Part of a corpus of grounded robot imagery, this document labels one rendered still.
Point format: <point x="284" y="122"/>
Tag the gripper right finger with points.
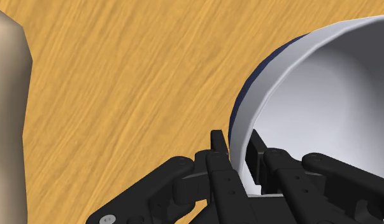
<point x="319" y="186"/>

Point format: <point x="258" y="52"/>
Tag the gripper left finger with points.
<point x="179" y="189"/>

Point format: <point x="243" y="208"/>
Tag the white bowl with blue outside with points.
<point x="319" y="102"/>

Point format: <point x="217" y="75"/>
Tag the beige rounded object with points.
<point x="8" y="124"/>

